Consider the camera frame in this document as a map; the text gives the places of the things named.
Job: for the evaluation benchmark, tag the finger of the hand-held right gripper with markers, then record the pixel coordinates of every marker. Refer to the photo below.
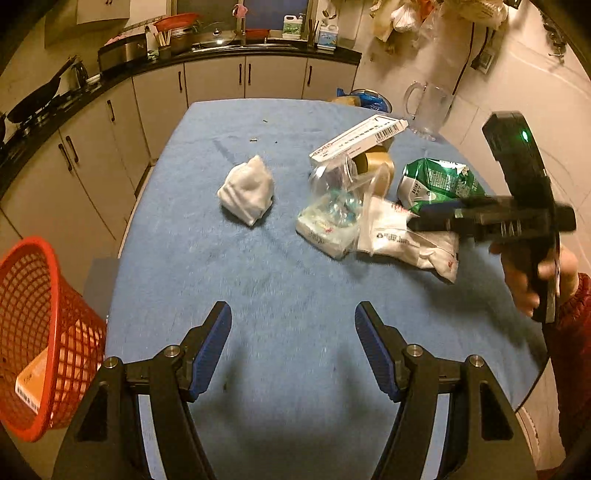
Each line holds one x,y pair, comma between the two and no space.
431,224
438,206

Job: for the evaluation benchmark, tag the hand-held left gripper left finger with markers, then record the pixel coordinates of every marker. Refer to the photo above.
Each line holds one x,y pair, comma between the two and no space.
217,341

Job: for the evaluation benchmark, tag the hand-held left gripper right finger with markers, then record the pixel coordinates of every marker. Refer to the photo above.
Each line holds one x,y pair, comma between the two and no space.
369,341

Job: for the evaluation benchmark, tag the green snack bag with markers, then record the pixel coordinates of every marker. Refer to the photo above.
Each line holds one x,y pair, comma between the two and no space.
434,180

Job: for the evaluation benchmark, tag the white plastic packet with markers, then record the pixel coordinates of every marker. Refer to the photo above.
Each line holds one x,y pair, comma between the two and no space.
392,235

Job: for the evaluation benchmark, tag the tape roll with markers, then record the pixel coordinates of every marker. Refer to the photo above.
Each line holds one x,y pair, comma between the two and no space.
374,161

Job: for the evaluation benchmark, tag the white tissue packet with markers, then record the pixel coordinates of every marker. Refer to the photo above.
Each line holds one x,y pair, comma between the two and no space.
328,235

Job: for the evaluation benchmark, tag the white medicine box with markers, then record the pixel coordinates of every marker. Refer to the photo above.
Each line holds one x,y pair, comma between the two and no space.
355,138

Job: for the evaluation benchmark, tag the clear plastic bag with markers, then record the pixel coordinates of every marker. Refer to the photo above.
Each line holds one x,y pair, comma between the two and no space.
330,182

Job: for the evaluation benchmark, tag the white tissue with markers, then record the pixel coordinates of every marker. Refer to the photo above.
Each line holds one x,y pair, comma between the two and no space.
247,189

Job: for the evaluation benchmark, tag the red plastic mesh basket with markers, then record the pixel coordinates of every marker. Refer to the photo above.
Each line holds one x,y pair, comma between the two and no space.
27,286

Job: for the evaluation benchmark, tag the person's right forearm red sleeve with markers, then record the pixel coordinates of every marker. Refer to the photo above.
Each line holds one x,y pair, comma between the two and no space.
575,350

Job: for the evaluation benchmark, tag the person's right hand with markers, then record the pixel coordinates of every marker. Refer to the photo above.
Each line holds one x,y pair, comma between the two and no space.
517,286

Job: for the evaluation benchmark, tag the clear glass pitcher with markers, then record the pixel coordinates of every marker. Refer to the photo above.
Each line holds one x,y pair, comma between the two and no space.
431,110

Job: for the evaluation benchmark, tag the blue tablecloth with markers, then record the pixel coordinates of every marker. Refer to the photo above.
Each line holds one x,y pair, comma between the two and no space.
277,258

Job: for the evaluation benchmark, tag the blue plastic bag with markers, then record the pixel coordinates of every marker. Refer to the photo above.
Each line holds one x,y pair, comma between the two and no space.
374,100

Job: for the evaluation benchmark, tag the yellow food item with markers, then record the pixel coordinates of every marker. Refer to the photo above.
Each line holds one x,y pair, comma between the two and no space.
346,99

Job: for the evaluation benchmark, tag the yellow hanging mesh bag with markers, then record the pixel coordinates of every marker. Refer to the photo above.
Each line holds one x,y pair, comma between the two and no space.
482,9

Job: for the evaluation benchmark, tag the beige hanging plastic bag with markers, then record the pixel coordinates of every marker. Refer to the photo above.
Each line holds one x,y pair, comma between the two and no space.
383,23

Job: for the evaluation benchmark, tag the orange and white box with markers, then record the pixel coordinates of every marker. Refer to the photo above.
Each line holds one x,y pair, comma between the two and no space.
30,385

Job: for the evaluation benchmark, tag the white hanging plastic bag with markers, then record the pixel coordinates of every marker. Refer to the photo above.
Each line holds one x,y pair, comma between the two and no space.
408,16

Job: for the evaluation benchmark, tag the blue label detergent bottle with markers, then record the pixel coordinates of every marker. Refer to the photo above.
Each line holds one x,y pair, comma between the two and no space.
328,37

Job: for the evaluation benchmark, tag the dark utensil holder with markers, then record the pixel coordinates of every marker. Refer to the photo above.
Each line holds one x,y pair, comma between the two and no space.
314,36

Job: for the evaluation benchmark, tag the white base cabinets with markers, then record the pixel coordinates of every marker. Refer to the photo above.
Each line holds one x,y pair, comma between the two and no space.
92,161

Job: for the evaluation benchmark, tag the green label detergent bottle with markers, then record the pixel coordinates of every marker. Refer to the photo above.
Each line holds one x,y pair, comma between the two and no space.
294,27

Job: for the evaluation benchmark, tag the black kitchen countertop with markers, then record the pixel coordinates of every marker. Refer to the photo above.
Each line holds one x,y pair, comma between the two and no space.
258,51

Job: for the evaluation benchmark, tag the red bowl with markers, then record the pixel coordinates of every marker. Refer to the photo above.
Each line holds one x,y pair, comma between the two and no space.
257,33

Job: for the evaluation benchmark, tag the kitchen window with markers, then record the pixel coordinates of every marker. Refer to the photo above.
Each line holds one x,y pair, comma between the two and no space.
268,11

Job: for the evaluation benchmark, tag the kitchen faucet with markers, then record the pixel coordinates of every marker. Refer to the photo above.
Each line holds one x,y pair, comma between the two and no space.
240,23

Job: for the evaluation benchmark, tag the glass pot lid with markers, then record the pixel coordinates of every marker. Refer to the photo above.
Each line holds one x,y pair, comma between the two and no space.
214,36

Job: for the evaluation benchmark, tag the chopstick holder with chopsticks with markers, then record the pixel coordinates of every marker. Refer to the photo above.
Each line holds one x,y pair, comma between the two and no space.
164,48

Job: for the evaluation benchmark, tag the steel kettle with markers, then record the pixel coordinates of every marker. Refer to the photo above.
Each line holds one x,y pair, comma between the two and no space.
79,74

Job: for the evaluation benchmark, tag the black wok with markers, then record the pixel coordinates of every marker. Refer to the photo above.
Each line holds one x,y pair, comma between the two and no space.
37,99

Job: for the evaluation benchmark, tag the steel cooking pot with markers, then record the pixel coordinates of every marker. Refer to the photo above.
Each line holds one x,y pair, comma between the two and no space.
181,41

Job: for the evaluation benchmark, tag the silver countertop appliance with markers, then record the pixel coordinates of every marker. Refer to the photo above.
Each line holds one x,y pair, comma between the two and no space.
122,53

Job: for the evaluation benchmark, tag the red plastic basin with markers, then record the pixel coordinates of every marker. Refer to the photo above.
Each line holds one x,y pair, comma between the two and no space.
175,21

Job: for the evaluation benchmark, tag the wall socket with plug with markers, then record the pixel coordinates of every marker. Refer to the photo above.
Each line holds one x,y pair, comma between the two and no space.
482,60

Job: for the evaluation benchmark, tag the white wall cabinet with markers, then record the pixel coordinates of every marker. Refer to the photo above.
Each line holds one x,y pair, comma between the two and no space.
104,10

